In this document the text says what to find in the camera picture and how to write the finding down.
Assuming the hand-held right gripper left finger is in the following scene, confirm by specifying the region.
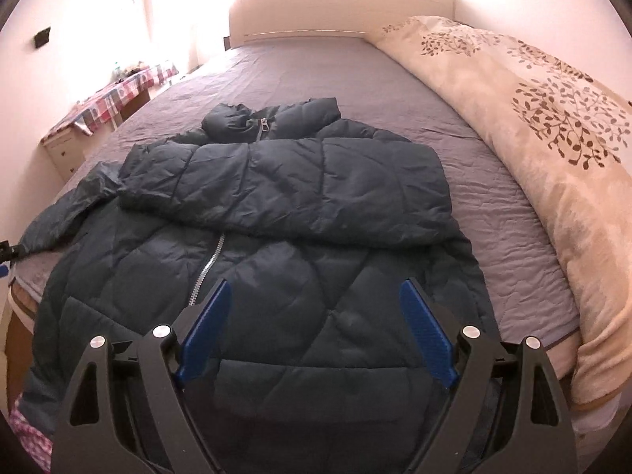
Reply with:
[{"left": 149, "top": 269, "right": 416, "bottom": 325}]
[{"left": 52, "top": 277, "right": 233, "bottom": 474}]

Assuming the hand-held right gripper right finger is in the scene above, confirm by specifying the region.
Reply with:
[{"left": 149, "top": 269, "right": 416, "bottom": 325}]
[{"left": 399, "top": 277, "right": 578, "bottom": 474}]

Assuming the dark teal puffer jacket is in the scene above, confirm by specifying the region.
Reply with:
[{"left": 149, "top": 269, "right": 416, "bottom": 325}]
[{"left": 19, "top": 99, "right": 499, "bottom": 474}]

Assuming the white drawer cabinet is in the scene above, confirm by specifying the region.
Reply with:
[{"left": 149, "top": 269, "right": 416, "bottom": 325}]
[{"left": 42, "top": 126, "right": 82, "bottom": 183}]

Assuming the desk with plaid tablecloth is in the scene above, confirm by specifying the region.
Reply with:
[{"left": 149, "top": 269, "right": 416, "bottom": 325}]
[{"left": 47, "top": 62, "right": 179, "bottom": 136}]

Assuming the person's pink plaid clothing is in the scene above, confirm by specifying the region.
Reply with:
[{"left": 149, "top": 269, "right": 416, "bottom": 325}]
[{"left": 10, "top": 395, "right": 54, "bottom": 474}]

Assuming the pink bed sheet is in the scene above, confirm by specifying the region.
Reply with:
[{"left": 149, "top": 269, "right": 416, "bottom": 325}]
[{"left": 560, "top": 390, "right": 624, "bottom": 438}]

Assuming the beige leaf-print blanket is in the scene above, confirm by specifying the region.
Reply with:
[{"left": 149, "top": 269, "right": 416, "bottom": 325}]
[{"left": 368, "top": 15, "right": 632, "bottom": 410}]

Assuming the bed with grey quilt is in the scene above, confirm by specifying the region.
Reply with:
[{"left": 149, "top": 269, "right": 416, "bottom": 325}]
[{"left": 10, "top": 39, "right": 581, "bottom": 356}]

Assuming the white bed headboard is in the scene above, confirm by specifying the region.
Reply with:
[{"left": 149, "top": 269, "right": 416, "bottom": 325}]
[{"left": 228, "top": 0, "right": 457, "bottom": 51}]

